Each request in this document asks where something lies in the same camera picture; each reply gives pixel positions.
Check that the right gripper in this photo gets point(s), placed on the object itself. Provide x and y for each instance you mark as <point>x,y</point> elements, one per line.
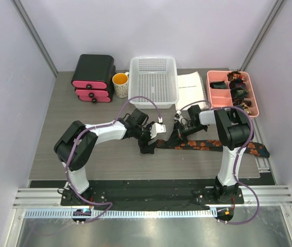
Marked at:
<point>175,138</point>

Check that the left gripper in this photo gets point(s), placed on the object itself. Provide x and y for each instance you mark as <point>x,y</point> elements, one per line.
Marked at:
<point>145,148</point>

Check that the black orange floral tie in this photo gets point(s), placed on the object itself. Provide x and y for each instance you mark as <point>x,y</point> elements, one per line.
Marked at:
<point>253,148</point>

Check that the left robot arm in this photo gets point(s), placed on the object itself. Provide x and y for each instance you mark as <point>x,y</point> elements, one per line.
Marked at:
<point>75,146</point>

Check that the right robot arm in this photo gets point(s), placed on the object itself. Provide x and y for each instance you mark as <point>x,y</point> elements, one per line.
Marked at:
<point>235,131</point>

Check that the white paper booklet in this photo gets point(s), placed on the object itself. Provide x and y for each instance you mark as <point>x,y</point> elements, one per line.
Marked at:
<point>190,89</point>

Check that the pink compartment organizer tray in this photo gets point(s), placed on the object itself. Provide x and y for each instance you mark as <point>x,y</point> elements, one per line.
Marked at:
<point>223,97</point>

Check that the white perforated plastic basket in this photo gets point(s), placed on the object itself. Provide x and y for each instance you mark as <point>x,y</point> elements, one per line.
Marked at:
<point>153,81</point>

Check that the floral mug yellow inside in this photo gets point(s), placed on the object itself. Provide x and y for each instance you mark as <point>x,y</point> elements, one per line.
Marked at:
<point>120,82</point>

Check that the green dark rolled tie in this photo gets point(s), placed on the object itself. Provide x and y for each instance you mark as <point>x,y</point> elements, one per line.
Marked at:
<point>239,94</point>

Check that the blue red rolled tie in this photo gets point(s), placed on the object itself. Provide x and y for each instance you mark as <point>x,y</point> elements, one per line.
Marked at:
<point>237,85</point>

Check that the red patterned rolled tie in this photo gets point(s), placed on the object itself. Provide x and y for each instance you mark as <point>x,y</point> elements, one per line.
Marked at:
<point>235,75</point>

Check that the black pink drawer box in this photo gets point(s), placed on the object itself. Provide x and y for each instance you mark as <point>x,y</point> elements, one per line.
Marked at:
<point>92,78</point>

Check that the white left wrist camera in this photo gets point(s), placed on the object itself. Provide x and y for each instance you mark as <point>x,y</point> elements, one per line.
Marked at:
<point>158,128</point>

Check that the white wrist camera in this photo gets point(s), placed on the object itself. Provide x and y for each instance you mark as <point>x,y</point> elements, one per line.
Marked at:
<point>178,117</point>
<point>158,128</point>

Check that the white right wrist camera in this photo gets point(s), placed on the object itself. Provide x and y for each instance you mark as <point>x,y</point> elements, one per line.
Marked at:
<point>178,117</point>

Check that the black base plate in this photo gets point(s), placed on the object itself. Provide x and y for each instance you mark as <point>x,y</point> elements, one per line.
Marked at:
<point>159,193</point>

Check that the slotted cable duct rail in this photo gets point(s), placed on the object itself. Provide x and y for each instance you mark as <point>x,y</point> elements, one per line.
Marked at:
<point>74,213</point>

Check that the aluminium corner frame post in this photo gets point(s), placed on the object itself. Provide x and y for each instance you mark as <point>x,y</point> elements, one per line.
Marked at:
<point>270,19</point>

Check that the left aluminium frame post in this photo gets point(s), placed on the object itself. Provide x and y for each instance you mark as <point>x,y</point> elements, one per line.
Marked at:
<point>35,36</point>

